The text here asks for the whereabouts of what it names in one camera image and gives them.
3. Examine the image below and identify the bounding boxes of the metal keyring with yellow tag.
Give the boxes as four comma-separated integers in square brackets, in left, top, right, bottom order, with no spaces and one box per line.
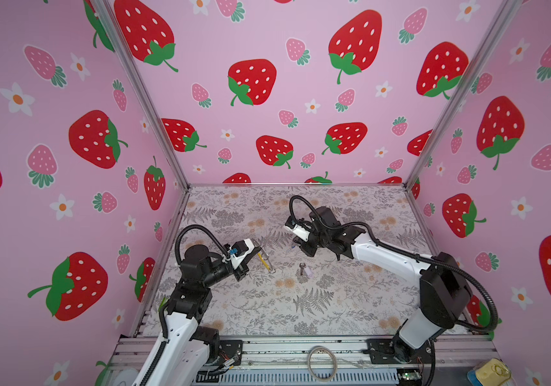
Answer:
[257,249,276,274]

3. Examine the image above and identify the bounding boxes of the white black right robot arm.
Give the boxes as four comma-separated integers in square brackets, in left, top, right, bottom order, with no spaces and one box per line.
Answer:
[285,207,473,363]

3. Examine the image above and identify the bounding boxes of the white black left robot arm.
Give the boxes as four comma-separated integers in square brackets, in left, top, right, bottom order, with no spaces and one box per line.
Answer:
[133,239,262,385]

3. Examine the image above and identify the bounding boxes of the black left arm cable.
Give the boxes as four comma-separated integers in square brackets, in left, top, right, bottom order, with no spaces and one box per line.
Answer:
[173,224,230,266]

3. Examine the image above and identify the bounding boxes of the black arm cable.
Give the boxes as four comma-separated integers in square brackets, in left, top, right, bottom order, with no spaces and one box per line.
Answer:
[288,195,499,334]
[173,224,230,266]

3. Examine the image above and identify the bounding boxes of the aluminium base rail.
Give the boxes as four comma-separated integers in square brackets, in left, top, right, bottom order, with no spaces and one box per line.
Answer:
[103,335,498,385]

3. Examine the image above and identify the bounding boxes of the coiled beige cable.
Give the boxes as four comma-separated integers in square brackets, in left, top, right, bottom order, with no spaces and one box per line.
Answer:
[306,345,339,382]

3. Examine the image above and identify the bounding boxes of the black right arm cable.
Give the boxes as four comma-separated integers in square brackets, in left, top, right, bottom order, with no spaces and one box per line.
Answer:
[288,195,499,334]

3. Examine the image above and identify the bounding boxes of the aluminium corner post left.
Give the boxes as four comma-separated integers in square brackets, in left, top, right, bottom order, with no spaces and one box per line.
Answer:
[92,0,190,193]

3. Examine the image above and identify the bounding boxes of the aluminium corner post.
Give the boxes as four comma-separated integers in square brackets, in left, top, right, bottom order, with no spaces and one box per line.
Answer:
[92,0,190,193]
[403,0,521,193]

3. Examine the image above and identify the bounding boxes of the aluminium corner post right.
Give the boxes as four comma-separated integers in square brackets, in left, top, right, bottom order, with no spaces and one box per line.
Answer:
[403,0,521,193]

